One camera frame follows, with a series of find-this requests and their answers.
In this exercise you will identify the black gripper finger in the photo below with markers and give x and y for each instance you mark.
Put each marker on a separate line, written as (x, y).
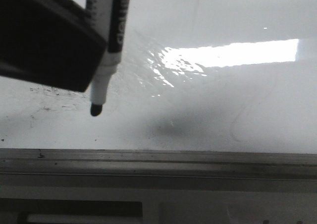
(48, 42)

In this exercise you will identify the white whiteboard marker black tip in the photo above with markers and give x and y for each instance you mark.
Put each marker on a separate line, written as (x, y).
(108, 18)

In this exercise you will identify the white whiteboard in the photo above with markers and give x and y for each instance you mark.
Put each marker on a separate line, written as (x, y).
(200, 75)

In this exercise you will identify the grey aluminium whiteboard frame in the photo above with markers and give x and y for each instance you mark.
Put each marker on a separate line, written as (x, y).
(158, 163)

